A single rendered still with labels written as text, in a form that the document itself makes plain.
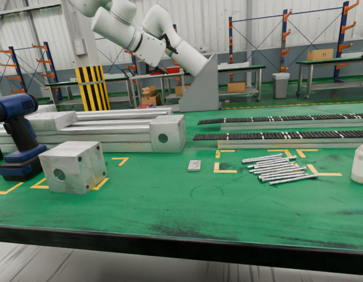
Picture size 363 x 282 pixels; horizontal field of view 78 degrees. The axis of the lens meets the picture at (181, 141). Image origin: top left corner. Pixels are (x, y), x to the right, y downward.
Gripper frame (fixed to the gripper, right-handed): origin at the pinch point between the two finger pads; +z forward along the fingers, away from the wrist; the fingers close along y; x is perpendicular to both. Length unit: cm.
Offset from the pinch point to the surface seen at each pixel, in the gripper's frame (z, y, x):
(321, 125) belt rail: 41, 6, -46
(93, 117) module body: -18.7, -34.4, 1.0
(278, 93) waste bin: 394, 78, 287
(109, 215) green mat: -21, -32, -58
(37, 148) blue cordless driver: -35, -40, -25
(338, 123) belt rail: 45, 9, -49
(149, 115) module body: -3.1, -21.5, -12.8
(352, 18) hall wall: 622, 396, 404
